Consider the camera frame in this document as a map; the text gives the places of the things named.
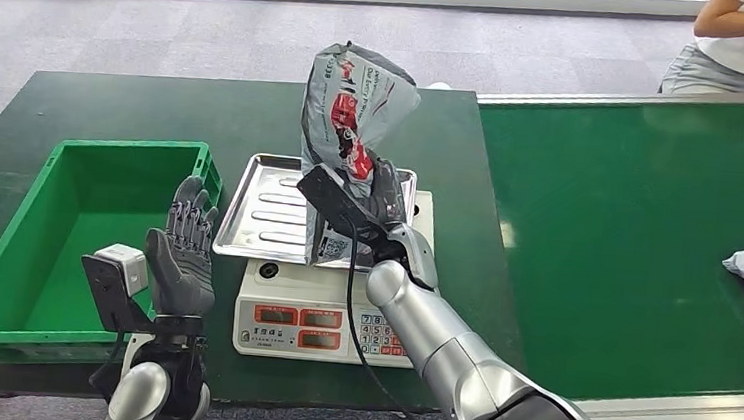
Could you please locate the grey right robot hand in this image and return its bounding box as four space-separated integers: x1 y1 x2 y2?
357 156 414 235

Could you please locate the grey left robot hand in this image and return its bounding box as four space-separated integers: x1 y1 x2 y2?
139 172 227 323

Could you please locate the grey parcel bag red print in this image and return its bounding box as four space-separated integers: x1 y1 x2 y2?
289 38 426 274

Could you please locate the green conveyor belt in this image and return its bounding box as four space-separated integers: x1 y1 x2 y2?
451 67 744 420

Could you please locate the steel scale tray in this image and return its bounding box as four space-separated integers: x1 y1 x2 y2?
212 150 420 276

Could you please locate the white electronic scale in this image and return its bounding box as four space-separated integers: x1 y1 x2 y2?
230 175 442 372

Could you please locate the green plastic crate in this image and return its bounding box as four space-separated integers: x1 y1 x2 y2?
0 126 227 381

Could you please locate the dark green table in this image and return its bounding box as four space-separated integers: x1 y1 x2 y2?
0 53 548 420

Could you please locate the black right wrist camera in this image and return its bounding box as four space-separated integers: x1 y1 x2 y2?
291 162 409 265

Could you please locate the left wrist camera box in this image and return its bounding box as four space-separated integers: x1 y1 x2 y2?
75 240 161 336

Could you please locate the black cable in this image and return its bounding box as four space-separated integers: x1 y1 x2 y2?
326 216 473 420

